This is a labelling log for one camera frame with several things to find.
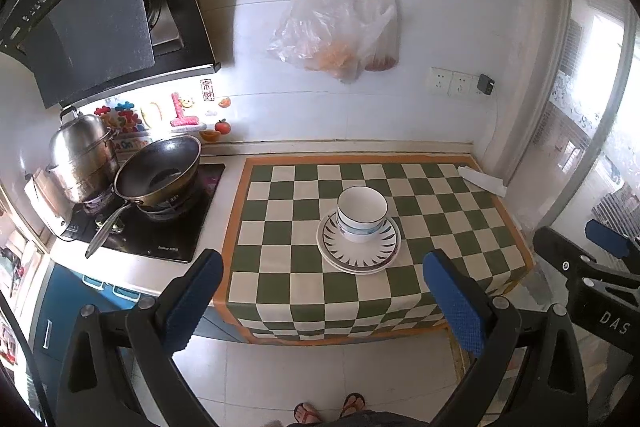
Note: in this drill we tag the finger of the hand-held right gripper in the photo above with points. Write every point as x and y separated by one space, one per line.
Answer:
607 237
562 254

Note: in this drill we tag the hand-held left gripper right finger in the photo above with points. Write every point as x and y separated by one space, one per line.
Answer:
455 302

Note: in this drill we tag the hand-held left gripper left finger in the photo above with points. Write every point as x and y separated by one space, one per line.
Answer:
195 302

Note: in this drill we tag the white plate with leaf pattern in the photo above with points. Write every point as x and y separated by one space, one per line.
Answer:
360 272
360 254

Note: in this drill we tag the white bowl with blue line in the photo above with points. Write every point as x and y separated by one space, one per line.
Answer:
362 217

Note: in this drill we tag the black glass gas stove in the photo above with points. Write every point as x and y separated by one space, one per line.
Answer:
170 239

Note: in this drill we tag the folded white paper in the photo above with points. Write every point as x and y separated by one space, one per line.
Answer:
482 181

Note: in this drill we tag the green white checkered tablecloth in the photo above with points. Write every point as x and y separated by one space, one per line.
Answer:
300 267

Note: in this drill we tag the blue kitchen cabinet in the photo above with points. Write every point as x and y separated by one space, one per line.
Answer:
65 307

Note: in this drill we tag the sliding glass door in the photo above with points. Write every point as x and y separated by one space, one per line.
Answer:
575 107

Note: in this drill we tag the person's dark clothing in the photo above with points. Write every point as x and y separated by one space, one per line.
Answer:
380 419

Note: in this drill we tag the person's right foot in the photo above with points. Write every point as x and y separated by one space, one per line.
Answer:
352 404

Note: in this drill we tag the person's foot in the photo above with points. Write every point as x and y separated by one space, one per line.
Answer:
352 404
306 413

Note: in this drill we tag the person's left foot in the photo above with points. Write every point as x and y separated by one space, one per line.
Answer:
306 413

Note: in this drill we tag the beige board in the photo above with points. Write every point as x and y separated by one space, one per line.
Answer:
45 202

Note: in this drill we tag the black plug-in charger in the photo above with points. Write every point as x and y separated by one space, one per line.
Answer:
486 84

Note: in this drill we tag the stainless steel steamer pot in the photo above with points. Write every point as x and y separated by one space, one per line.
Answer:
80 152

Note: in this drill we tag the small clear plastic bag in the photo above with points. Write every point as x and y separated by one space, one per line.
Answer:
387 47

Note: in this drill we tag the black range hood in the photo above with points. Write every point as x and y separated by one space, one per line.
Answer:
90 32

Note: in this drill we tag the large clear plastic bag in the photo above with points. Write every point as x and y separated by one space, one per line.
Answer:
310 22

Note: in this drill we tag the colourful wall stickers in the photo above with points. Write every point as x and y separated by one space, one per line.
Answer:
185 117

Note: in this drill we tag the white wall socket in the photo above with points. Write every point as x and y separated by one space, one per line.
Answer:
440 81
461 86

